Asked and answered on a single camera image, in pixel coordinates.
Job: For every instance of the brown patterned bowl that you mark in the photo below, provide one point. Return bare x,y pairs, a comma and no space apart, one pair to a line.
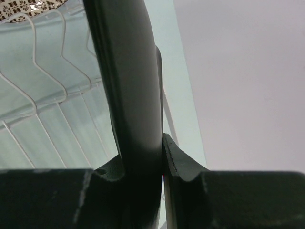
32,8

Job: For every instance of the square black floral plate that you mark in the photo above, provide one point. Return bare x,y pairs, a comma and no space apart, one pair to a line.
124,44

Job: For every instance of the white wire dish rack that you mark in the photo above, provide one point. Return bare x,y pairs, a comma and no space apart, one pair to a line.
53,109

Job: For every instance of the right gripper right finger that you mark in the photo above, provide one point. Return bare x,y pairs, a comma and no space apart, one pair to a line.
198,198

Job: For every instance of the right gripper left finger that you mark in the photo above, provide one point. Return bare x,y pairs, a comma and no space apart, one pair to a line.
62,198

